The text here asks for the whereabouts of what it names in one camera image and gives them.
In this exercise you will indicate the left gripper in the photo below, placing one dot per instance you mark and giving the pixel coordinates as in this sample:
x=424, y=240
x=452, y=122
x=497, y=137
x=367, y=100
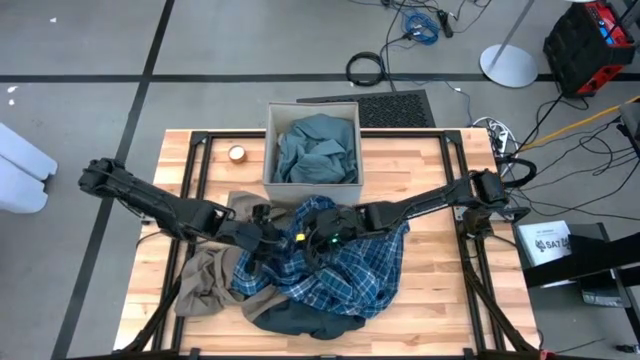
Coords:
x=267, y=225

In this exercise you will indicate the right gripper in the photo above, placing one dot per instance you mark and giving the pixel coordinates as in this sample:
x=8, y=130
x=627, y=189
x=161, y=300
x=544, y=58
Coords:
x=330, y=225

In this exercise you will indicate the grey fabric storage box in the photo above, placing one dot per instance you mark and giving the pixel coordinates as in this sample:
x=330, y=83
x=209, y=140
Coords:
x=280, y=194

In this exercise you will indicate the blue plaid shirt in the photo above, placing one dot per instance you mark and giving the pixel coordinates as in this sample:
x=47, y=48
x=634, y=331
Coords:
x=360, y=280

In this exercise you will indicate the grey-brown garment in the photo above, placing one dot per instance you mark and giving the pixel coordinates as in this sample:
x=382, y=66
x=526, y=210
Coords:
x=205, y=280

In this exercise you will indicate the teal grey shirt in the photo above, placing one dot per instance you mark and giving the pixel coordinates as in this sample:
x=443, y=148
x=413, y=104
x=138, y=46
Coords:
x=315, y=155

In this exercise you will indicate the dark green garment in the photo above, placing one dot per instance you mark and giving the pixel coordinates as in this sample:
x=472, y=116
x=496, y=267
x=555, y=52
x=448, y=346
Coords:
x=310, y=322

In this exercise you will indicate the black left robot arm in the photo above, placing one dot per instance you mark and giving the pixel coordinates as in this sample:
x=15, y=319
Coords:
x=150, y=200

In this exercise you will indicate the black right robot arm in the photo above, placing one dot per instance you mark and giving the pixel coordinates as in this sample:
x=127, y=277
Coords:
x=425, y=202

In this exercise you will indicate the yellow gripper tag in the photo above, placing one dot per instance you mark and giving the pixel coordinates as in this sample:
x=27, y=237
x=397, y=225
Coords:
x=300, y=237

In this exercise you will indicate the small beige tape roll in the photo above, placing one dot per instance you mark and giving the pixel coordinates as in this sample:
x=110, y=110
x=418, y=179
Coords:
x=237, y=153

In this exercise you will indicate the black perforated floor mat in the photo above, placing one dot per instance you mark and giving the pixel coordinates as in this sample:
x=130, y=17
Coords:
x=400, y=107

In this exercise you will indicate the white power strip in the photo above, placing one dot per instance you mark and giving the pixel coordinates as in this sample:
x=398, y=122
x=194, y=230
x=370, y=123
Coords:
x=500, y=132

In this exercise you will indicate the white printed box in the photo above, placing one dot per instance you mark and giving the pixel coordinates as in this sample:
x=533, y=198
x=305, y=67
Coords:
x=542, y=235

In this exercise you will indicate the black power strip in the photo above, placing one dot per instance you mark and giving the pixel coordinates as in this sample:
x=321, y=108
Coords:
x=445, y=22

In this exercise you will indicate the white round stand base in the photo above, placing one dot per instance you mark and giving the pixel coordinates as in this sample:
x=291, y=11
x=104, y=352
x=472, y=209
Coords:
x=509, y=67

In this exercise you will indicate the white plastic object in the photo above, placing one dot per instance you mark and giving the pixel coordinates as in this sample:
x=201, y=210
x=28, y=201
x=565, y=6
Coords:
x=20, y=170

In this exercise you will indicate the black shelf stand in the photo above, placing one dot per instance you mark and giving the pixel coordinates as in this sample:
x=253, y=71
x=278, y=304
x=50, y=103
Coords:
x=600, y=255

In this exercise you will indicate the red black equipment case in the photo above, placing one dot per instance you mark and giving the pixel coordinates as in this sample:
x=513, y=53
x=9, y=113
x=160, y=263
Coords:
x=580, y=50

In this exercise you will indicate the grey cart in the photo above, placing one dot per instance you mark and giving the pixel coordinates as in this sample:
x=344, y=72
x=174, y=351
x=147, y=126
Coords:
x=631, y=120

